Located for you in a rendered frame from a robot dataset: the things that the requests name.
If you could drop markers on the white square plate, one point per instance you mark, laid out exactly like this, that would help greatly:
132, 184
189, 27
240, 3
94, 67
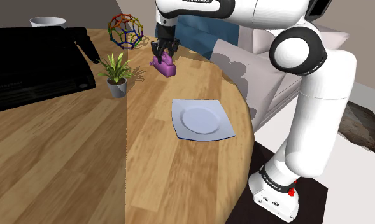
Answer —
202, 121

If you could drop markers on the brown rug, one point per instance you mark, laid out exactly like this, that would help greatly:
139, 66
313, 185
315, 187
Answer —
361, 127

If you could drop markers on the round wooden table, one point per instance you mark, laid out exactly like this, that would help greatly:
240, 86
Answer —
81, 161

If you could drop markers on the purple teapot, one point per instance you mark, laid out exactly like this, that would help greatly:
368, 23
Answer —
167, 68

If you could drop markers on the dark robot stand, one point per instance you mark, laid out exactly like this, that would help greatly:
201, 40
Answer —
308, 201

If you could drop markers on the white bowl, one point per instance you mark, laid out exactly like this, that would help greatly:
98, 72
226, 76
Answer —
47, 21

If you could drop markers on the pale sofa with blue throw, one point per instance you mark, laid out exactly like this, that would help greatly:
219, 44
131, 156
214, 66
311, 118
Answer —
264, 77

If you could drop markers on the large black flat appliance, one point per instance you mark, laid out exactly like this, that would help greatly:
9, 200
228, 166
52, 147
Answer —
32, 65

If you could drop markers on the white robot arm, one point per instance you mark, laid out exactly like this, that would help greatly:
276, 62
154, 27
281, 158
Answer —
317, 124

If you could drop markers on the black elongated block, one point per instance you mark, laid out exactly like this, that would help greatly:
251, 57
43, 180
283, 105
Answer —
86, 43

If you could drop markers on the green potted plant grey pot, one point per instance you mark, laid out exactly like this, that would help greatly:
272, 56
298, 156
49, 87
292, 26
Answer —
117, 86

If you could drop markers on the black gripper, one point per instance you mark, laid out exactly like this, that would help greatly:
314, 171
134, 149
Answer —
166, 33

